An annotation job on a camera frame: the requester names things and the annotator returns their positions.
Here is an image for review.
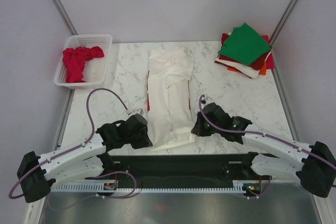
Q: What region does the right aluminium corner post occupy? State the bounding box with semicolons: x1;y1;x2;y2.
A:
270;0;299;45

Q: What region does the purple cable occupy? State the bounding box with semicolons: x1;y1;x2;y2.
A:
9;87;139;211
198;94;336;200

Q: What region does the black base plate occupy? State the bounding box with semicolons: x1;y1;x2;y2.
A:
86;153;274;189

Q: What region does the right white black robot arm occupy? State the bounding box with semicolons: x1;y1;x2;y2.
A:
191;97;335;198

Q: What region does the white plastic basket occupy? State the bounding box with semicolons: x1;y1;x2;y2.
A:
54;34;112;89

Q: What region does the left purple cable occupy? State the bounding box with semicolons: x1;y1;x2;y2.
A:
9;87;139;211

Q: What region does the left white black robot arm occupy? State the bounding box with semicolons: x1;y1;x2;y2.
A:
17;113;152;203

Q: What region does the crumpled red t-shirt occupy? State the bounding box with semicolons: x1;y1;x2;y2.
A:
62;46;104;83

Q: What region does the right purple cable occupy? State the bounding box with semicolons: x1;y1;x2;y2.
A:
198;94;336;200

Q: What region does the folded orange t-shirt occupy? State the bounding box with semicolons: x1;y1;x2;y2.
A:
227;62;267;79

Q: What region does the folded dark red t-shirt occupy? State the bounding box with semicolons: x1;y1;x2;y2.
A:
218;33;270;71

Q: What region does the left aluminium corner post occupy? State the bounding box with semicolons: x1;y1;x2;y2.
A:
52;0;78;35

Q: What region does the folded pink red t-shirt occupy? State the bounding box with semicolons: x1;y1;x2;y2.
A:
259;34;275;70

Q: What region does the white slotted cable duct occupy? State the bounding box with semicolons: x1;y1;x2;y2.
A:
51;180;261;194

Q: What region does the white coca-cola t-shirt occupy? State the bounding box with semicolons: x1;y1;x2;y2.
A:
147;48;195;151

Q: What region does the aluminium corner post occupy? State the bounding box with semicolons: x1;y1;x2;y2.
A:
270;0;299;45
52;0;78;35

